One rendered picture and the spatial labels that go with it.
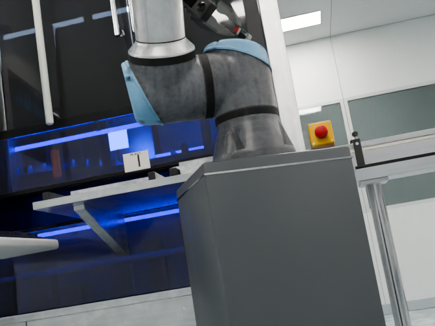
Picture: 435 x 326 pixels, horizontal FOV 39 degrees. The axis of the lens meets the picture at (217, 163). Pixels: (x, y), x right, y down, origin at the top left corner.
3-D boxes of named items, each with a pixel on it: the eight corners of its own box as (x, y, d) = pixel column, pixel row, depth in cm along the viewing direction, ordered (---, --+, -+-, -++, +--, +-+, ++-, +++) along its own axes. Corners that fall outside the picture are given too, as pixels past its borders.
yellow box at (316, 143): (312, 150, 197) (307, 129, 198) (334, 146, 196) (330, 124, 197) (311, 146, 190) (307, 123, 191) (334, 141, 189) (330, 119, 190)
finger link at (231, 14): (242, 11, 156) (213, -8, 152) (248, 18, 151) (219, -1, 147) (235, 21, 157) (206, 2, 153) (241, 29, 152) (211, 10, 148)
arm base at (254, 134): (311, 154, 105) (300, 98, 106) (225, 164, 101) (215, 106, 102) (281, 173, 119) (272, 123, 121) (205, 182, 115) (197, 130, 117)
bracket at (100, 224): (120, 256, 195) (114, 215, 197) (129, 254, 195) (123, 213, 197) (79, 255, 162) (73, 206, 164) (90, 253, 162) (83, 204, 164)
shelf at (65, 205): (98, 221, 206) (97, 215, 207) (307, 183, 197) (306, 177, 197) (33, 209, 160) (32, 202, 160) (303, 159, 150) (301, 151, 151)
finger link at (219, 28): (230, 28, 158) (204, 4, 153) (236, 35, 153) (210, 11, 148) (221, 37, 159) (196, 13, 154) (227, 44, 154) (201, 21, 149)
